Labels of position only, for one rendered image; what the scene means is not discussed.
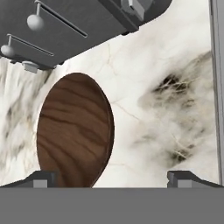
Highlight dark grey toaster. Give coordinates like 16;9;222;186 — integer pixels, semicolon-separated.
0;0;173;74

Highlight brown wooden bowl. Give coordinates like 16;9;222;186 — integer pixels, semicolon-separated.
36;72;115;188

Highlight grey round toaster knob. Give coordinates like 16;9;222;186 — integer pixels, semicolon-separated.
26;2;46;32
0;35;16;59

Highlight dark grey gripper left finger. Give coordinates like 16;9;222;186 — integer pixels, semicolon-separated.
0;171;58;188

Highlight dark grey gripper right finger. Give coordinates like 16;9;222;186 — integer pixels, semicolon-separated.
166;170;224;188

